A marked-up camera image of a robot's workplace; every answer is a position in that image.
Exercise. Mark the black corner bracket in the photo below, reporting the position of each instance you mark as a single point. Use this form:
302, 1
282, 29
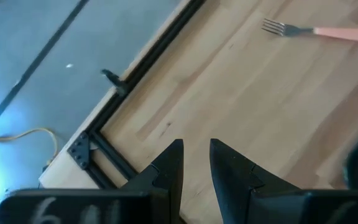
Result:
80, 151

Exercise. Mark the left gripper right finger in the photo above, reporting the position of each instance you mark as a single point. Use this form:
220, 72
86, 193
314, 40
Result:
235, 180

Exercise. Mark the black table frame rail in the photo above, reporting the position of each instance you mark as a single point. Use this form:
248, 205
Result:
154, 56

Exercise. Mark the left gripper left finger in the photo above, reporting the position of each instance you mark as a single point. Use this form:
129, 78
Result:
166, 174

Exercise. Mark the black clamp hook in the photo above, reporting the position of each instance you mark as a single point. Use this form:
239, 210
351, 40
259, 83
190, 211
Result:
117, 82

